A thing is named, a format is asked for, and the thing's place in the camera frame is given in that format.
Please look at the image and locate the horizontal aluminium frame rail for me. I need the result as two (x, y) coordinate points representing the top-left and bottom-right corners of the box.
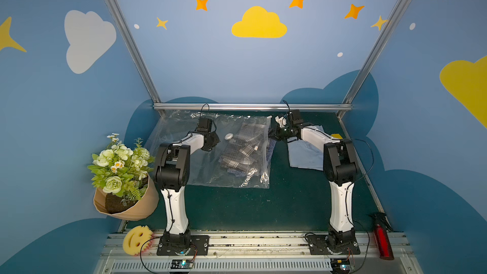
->
(153, 103), (353, 112)

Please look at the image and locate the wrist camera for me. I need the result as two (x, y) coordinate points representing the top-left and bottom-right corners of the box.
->
(196, 117), (214, 133)
(275, 110), (304, 128)

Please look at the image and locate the aluminium frame post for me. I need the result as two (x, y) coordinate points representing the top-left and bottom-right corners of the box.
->
(104, 0), (165, 116)
(337, 0), (412, 121)

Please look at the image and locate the left green circuit board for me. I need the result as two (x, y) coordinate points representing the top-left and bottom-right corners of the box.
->
(170, 260), (194, 270)

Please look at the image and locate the red spray bottle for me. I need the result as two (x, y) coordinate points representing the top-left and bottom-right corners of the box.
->
(369, 212), (394, 261)

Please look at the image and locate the clear plastic vacuum bag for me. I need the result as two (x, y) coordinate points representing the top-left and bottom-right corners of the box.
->
(145, 110), (271, 189)

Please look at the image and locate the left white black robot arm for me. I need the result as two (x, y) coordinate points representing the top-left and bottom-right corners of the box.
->
(155, 131), (220, 251)

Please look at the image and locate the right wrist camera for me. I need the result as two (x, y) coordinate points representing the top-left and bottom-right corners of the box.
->
(275, 110), (304, 128)

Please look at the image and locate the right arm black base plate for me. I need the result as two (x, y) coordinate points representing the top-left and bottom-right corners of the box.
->
(304, 232), (361, 255)

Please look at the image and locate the right green circuit board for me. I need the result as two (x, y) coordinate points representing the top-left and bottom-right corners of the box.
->
(331, 259), (353, 274)

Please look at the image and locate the left aluminium frame post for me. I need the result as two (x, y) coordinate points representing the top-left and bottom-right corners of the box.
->
(104, 0), (165, 116)

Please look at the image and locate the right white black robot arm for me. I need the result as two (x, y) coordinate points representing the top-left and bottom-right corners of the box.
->
(275, 124), (359, 252)

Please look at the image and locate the light blue shirt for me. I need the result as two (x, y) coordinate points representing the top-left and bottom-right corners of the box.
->
(287, 138), (323, 171)

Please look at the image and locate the flower bouquet in paper wrap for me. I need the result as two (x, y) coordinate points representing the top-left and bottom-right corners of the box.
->
(88, 133), (159, 221)

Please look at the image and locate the blue checked shirt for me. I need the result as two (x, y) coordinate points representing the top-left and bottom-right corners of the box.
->
(266, 138), (277, 163)

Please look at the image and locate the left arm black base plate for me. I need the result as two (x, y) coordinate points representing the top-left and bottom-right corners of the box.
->
(156, 233), (210, 256)

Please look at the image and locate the right aluminium frame post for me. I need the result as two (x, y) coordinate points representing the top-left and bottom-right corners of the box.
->
(337, 0), (412, 121)

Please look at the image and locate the yellow toy shovel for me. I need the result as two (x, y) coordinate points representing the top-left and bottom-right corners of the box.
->
(331, 134), (343, 140)

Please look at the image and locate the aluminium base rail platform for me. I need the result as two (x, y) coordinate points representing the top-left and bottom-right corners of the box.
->
(94, 231), (422, 273)

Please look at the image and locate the green circuit board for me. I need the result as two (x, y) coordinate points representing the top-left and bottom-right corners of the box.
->
(331, 259), (353, 274)
(170, 260), (194, 270)

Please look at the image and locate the yellow smiley face sponge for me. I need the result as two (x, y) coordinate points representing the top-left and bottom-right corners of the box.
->
(123, 225), (153, 256)

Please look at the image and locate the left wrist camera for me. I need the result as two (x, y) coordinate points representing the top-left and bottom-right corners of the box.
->
(196, 117), (214, 133)

